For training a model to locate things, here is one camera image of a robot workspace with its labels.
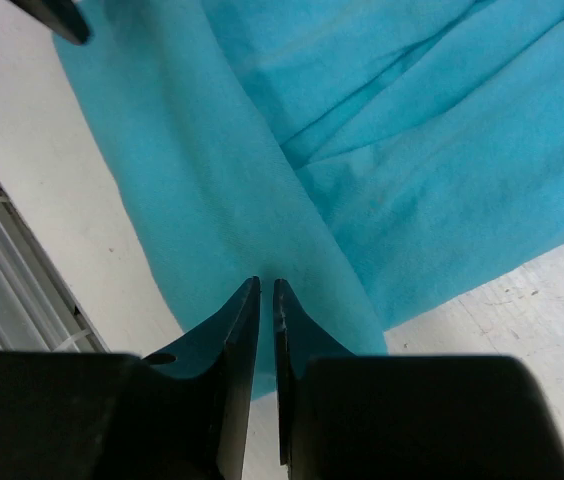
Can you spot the aluminium frame rail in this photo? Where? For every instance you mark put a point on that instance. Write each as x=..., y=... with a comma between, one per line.
x=37, y=310

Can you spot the cyan t shirt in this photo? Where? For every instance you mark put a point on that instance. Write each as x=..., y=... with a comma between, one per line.
x=381, y=156

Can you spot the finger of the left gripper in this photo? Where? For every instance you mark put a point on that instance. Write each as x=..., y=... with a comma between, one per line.
x=60, y=16

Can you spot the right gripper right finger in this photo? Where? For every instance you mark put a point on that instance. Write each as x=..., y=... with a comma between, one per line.
x=343, y=416

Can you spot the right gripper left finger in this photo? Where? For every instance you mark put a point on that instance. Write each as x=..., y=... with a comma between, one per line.
x=179, y=413

